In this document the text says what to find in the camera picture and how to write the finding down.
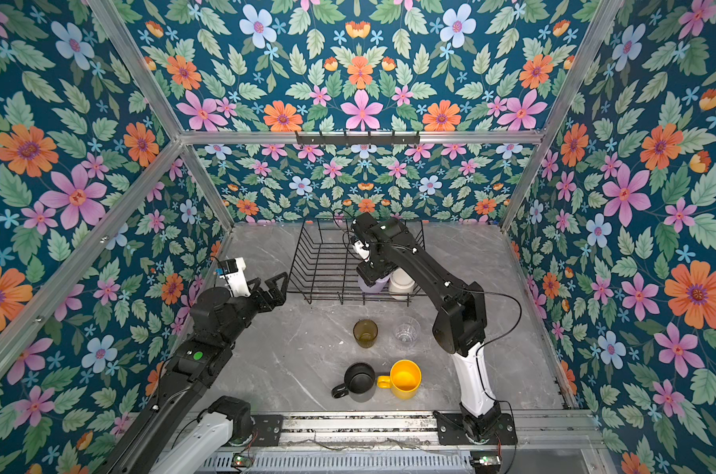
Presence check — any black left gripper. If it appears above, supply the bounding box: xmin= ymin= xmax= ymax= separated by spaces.
xmin=220 ymin=269 xmax=288 ymax=349

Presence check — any lilac plastic cup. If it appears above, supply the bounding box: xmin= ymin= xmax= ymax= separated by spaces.
xmin=357 ymin=276 xmax=391 ymax=294

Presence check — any red interior white mug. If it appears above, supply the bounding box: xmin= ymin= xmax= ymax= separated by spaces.
xmin=388 ymin=268 xmax=416 ymax=300

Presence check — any olive green glass cup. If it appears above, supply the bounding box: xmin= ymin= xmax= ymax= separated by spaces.
xmin=352 ymin=319 xmax=379 ymax=349

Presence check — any clear glass cup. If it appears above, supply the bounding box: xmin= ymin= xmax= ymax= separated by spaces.
xmin=394 ymin=319 xmax=420 ymax=348

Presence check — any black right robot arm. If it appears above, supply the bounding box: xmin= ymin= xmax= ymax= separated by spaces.
xmin=349 ymin=213 xmax=501 ymax=442

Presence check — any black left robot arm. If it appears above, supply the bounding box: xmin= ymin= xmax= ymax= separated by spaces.
xmin=97 ymin=270 xmax=289 ymax=473

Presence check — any yellow mug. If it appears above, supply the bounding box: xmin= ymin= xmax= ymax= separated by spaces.
xmin=377 ymin=359 xmax=423 ymax=400

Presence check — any black mug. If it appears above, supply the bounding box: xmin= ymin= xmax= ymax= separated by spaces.
xmin=332 ymin=363 xmax=377 ymax=403

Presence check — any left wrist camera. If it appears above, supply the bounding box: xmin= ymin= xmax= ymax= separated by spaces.
xmin=217 ymin=257 xmax=251 ymax=297

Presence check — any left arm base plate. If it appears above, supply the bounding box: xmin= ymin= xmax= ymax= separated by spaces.
xmin=243 ymin=414 xmax=284 ymax=448

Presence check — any black hook rail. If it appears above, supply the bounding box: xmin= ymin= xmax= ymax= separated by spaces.
xmin=295 ymin=132 xmax=421 ymax=146

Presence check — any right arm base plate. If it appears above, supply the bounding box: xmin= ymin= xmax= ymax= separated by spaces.
xmin=432 ymin=409 xmax=518 ymax=446

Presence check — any aluminium front rail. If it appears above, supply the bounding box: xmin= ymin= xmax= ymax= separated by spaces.
xmin=203 ymin=410 xmax=602 ymax=451

